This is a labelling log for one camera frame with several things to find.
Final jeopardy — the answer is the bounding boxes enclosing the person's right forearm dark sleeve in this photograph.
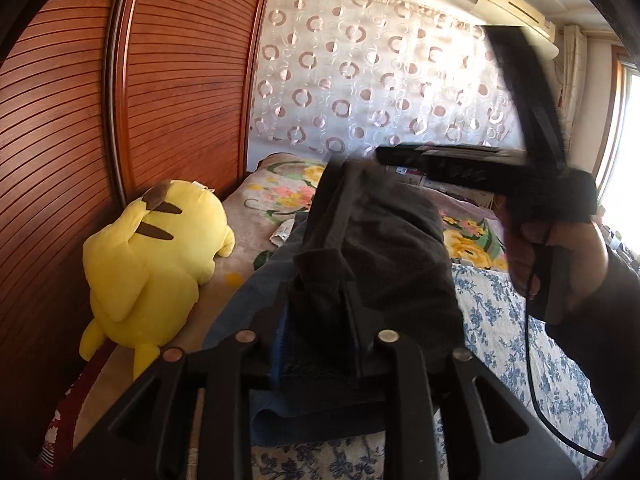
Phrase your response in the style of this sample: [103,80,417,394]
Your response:
[546,252,640,442]

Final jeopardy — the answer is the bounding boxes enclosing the yellow plush toy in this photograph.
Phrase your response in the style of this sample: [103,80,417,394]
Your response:
[79,180,235,376]

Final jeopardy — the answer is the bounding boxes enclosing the folded blue jeans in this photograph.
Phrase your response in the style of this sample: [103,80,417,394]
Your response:
[203,214,385,448]

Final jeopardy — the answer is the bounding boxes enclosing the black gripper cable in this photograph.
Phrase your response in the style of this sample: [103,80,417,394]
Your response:
[523,244,609,463]

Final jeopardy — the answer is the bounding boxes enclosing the sheer circle-patterned curtain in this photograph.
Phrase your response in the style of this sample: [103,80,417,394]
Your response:
[247,0,524,167]

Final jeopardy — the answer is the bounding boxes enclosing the colourful floral blanket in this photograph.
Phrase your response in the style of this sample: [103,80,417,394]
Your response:
[74,153,511,441]

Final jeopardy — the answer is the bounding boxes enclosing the wooden slatted wardrobe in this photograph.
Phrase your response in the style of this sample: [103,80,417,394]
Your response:
[1,0,266,474]

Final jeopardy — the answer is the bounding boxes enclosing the person's right hand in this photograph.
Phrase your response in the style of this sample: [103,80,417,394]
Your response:
[496,197,608,312]

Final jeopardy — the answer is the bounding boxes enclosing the white wall air conditioner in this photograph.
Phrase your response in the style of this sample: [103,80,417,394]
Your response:
[471,0,560,60]

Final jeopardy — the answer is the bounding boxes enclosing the window with wooden frame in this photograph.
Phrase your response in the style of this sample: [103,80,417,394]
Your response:
[597,47,639,235]

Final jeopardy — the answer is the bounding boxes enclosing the black fleece pants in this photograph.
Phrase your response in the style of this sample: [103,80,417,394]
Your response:
[299,159,464,373]

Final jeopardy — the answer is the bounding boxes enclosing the blue floral white bedspread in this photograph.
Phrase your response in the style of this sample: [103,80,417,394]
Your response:
[252,263,611,479]

